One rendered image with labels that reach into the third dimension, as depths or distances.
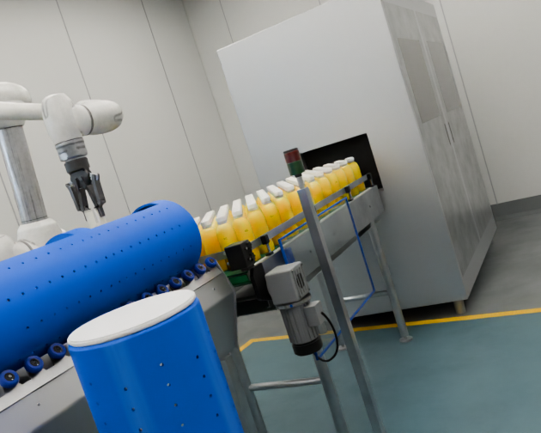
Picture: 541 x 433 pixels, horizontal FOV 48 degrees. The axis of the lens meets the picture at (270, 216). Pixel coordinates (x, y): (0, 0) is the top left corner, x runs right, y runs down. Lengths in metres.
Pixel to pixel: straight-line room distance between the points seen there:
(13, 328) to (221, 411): 0.53
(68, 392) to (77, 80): 4.55
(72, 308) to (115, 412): 0.46
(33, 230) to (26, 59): 3.31
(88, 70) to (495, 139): 3.86
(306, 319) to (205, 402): 1.00
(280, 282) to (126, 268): 0.62
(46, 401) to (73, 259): 0.37
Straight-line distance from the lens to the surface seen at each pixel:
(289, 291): 2.16
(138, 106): 6.32
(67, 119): 2.00
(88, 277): 1.68
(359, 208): 3.27
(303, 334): 2.21
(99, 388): 1.26
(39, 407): 1.56
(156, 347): 1.20
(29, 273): 1.59
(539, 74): 5.91
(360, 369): 2.52
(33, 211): 2.52
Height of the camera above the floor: 1.27
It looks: 6 degrees down
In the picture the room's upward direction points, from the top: 18 degrees counter-clockwise
